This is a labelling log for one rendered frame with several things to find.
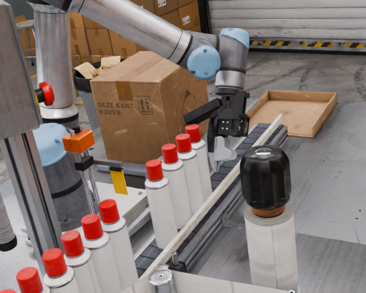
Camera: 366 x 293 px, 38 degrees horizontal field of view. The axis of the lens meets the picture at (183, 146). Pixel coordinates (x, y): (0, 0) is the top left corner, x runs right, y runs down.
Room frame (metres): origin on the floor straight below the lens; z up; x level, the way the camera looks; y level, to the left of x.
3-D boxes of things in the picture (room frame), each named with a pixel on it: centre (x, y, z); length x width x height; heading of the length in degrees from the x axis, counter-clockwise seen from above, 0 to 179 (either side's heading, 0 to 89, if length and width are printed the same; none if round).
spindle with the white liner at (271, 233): (0.77, -0.13, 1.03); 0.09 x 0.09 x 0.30
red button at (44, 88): (0.79, 0.20, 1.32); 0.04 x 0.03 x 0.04; 23
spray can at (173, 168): (1.05, 0.03, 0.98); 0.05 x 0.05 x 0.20
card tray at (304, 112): (1.70, -0.38, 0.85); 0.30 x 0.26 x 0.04; 148
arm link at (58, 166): (1.18, 0.32, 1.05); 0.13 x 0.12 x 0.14; 2
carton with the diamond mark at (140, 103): (1.61, 0.07, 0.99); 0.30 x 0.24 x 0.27; 150
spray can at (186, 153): (1.10, 0.00, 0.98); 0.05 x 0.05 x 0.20
